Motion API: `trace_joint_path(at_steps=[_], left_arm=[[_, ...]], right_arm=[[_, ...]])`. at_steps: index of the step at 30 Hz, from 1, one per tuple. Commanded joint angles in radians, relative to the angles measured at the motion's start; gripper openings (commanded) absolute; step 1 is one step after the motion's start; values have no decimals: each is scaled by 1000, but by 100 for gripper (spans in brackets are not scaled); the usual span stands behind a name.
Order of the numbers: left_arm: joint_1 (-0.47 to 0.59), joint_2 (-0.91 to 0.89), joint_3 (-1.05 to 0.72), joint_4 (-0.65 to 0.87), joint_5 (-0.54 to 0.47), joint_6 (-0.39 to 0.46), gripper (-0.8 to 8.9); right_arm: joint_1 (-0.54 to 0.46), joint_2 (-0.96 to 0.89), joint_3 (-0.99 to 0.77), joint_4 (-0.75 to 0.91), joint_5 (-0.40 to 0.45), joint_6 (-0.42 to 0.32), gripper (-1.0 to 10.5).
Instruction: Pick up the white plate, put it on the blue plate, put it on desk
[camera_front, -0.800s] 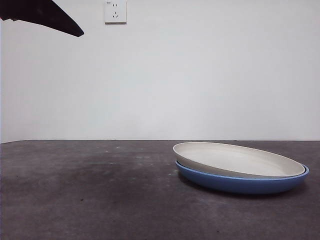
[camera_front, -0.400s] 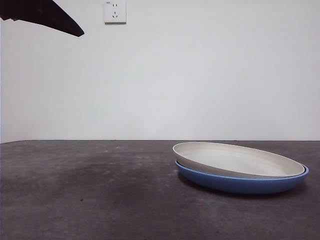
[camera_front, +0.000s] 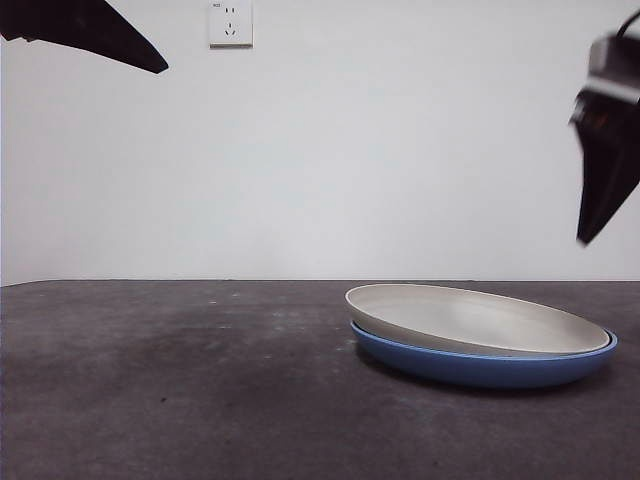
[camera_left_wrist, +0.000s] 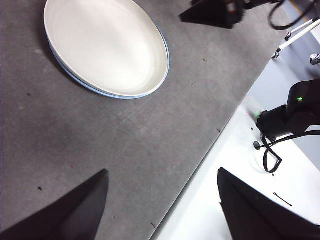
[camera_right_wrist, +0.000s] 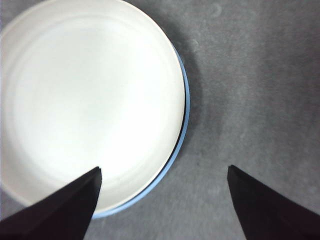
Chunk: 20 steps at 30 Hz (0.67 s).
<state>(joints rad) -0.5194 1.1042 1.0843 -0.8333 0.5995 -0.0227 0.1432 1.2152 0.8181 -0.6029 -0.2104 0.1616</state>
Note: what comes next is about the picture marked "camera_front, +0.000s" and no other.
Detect pale grey right wrist camera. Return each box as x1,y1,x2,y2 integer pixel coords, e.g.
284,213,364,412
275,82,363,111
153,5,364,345
588,30,640,89

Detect white wall socket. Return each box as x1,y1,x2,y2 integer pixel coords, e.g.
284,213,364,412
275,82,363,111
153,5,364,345
208,0,254,50

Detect blue plate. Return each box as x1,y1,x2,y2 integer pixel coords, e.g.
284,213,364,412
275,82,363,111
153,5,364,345
349,319,619,390

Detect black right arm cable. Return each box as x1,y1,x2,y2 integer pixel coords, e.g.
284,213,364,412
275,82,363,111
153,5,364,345
617,8,640,39

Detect white plate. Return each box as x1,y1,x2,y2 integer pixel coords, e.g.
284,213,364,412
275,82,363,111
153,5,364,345
344,283,612,357

